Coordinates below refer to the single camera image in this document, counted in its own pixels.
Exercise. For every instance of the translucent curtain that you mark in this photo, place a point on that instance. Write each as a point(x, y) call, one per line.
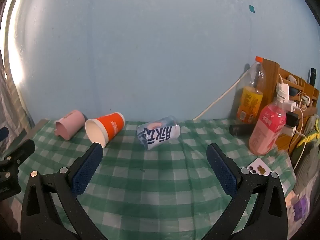
point(11, 100)

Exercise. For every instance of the white power strip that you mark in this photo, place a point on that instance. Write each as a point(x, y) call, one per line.
point(291, 105)

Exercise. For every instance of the pink drink bottle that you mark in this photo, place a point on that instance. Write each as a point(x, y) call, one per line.
point(267, 127)

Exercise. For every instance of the purple packet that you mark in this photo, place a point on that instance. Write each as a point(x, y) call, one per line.
point(301, 207)

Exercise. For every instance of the white smartphone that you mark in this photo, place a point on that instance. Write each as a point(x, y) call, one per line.
point(257, 166)

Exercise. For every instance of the white charger plug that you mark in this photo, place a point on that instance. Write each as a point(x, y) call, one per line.
point(283, 88)

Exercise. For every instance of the pink cup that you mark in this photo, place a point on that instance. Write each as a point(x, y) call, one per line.
point(71, 123)

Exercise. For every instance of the orange paper cup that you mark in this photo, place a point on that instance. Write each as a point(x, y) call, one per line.
point(112, 125)

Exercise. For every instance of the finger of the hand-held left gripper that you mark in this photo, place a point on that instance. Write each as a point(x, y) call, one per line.
point(21, 150)

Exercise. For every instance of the green checkered tablecloth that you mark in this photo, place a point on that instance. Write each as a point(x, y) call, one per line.
point(155, 180)

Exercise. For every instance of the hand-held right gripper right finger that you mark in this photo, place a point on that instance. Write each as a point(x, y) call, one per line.
point(223, 173)

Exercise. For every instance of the wooden desk organizer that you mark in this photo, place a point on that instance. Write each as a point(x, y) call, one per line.
point(271, 71)

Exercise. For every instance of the black remote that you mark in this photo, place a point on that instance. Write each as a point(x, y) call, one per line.
point(313, 76)

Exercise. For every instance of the black cylinder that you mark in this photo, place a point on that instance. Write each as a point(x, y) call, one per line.
point(240, 130)

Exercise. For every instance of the teal wall sticker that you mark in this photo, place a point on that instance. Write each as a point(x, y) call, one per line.
point(252, 8)

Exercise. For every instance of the black power adapter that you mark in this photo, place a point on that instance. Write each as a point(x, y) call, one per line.
point(292, 119)

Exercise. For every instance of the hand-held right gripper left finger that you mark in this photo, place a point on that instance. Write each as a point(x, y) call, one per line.
point(86, 172)

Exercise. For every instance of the orange drink bottle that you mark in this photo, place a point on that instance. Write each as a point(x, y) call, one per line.
point(250, 100)

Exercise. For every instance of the yellow green cloth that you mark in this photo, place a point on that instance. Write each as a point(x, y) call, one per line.
point(311, 136)

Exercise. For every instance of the clear plastic cup blue print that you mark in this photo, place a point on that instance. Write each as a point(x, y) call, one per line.
point(157, 133)

